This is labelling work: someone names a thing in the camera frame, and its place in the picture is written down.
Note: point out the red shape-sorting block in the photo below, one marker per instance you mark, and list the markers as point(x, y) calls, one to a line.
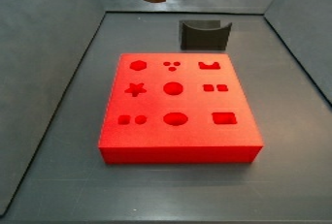
point(177, 110)

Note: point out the dark grey curved holder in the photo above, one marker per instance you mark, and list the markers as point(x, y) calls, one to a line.
point(203, 34)

